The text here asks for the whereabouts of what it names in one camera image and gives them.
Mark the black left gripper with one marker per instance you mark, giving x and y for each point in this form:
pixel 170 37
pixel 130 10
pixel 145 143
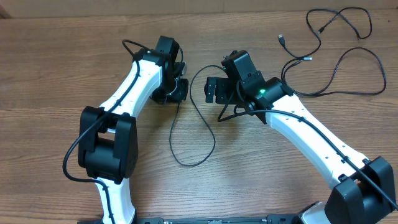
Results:
pixel 162 98

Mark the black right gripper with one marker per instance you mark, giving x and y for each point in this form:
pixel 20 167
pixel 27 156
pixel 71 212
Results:
pixel 216 89

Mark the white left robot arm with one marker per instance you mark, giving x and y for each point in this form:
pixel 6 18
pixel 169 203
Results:
pixel 107 143

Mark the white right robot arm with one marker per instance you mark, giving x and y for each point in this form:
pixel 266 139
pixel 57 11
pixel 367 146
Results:
pixel 362 191

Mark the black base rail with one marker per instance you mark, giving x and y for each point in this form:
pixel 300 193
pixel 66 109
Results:
pixel 217 220

